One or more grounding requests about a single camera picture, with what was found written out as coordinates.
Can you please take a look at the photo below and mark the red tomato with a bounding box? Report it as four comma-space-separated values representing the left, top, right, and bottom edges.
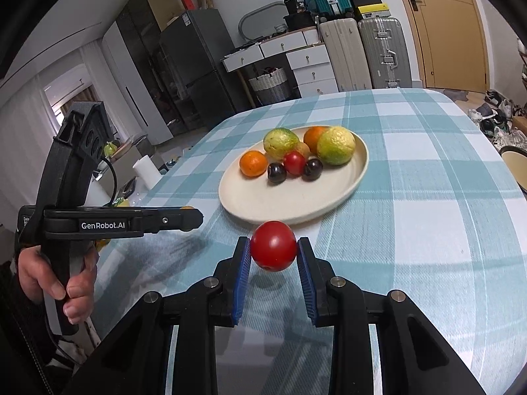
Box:
250, 220, 297, 272
282, 151, 306, 176

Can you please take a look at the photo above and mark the large orange mandarin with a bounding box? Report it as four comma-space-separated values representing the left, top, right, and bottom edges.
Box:
238, 150, 268, 178

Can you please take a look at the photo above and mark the dark plum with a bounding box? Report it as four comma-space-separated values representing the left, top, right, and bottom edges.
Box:
267, 162, 288, 186
302, 158, 323, 181

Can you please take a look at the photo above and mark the brown kiwi fruit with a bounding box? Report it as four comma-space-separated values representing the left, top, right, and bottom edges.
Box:
295, 142, 311, 159

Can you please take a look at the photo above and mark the yellow-green guava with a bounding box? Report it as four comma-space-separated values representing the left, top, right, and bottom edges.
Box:
263, 127, 299, 161

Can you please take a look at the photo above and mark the green guava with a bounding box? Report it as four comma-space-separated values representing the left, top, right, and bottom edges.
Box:
316, 126, 356, 166

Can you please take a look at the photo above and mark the small orange mandarin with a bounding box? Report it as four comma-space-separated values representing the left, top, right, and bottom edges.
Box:
304, 126, 329, 155

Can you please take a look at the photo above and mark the person's left hand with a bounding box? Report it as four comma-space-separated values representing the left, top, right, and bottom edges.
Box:
18, 244, 98, 325

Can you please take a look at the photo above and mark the white paper towel roll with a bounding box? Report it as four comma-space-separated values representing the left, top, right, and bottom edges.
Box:
132, 155, 163, 190

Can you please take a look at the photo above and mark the cream round plate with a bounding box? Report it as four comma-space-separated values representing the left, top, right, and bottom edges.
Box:
218, 125, 370, 227

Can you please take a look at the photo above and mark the teal checkered tablecloth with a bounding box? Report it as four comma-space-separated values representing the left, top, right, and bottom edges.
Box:
92, 89, 526, 394

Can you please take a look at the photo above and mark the black refrigerator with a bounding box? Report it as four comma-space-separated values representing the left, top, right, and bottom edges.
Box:
161, 9, 250, 129

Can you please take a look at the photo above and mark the woven laundry basket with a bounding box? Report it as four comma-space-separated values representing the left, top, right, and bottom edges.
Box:
249, 68, 292, 105

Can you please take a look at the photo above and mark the white drawer desk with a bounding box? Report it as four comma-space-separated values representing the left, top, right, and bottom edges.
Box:
223, 27, 339, 105

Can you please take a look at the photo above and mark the round black-rimmed stool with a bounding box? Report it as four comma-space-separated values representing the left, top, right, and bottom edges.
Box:
499, 145, 527, 195

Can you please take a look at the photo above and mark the silver suitcase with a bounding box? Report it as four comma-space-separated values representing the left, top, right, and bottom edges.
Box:
358, 17, 412, 88

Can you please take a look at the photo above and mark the beige suitcase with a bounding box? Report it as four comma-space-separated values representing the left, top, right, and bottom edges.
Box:
319, 18, 373, 92

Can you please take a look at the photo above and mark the wooden door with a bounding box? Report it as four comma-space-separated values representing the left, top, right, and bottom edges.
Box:
403, 0, 488, 93

